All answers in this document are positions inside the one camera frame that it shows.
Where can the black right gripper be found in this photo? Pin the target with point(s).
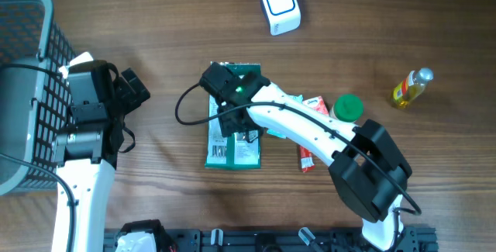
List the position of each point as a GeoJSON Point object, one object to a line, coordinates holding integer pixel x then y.
{"type": "Point", "coordinates": [229, 128]}

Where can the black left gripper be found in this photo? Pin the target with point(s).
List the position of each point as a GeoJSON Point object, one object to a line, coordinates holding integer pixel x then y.
{"type": "Point", "coordinates": [129, 98]}

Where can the green 3M gloves package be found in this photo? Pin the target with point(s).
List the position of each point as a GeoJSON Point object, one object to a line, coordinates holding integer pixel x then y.
{"type": "Point", "coordinates": [239, 151]}

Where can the mint green wipes packet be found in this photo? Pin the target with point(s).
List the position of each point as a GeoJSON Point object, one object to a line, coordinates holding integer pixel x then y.
{"type": "Point", "coordinates": [297, 98]}

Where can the orange Kleenex tissue pack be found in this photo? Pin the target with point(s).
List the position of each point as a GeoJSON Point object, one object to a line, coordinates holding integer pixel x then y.
{"type": "Point", "coordinates": [319, 109]}

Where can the red snack stick packet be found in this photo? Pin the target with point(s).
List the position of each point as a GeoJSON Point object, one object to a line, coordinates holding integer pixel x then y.
{"type": "Point", "coordinates": [306, 161]}

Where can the yellow Vim bottle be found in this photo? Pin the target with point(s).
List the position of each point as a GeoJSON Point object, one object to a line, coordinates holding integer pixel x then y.
{"type": "Point", "coordinates": [411, 87]}

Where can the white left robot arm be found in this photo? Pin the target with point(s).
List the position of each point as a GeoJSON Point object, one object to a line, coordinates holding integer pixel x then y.
{"type": "Point", "coordinates": [85, 151]}

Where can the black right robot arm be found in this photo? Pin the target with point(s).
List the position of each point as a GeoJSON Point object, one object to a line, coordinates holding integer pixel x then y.
{"type": "Point", "coordinates": [368, 170]}

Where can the white barcode scanner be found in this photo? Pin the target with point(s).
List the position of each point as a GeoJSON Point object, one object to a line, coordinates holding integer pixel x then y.
{"type": "Point", "coordinates": [282, 15]}

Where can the grey plastic basket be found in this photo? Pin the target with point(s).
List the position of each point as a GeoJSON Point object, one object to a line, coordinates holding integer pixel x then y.
{"type": "Point", "coordinates": [34, 99]}

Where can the green lid glass jar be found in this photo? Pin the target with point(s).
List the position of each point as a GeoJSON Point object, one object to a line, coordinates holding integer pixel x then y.
{"type": "Point", "coordinates": [347, 108]}

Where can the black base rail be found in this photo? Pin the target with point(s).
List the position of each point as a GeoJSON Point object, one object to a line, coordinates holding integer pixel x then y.
{"type": "Point", "coordinates": [411, 239]}

